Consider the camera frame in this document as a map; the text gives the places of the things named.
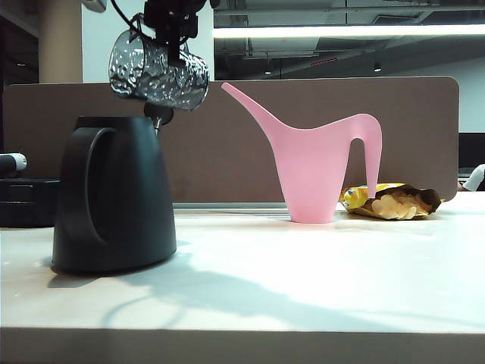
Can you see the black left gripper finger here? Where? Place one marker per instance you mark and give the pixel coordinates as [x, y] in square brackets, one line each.
[174, 51]

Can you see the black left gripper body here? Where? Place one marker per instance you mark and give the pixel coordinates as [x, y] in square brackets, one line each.
[170, 17]

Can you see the textured clear glass cup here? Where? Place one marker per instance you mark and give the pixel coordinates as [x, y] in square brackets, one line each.
[151, 79]

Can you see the beige round pillar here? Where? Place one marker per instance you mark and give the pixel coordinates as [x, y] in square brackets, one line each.
[60, 41]

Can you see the brown desk partition board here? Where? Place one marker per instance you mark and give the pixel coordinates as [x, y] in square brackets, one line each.
[227, 159]

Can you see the black plastic watering can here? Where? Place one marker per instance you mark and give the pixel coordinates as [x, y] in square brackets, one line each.
[132, 189]

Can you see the long ceiling light strip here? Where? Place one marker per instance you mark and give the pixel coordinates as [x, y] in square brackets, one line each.
[341, 31]

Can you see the pink plastic watering can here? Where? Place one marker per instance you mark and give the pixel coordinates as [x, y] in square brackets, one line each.
[310, 170]

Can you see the black white cylindrical tool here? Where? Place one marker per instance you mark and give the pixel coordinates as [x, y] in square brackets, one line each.
[17, 161]

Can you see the small black pendant lamp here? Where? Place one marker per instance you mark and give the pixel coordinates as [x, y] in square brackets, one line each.
[377, 68]

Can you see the black plastic case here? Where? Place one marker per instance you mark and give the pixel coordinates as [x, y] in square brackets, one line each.
[26, 204]

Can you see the yellow chips bag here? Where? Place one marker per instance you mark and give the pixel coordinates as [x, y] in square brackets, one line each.
[390, 206]

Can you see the person in white shirt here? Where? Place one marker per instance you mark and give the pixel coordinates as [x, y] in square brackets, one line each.
[478, 178]

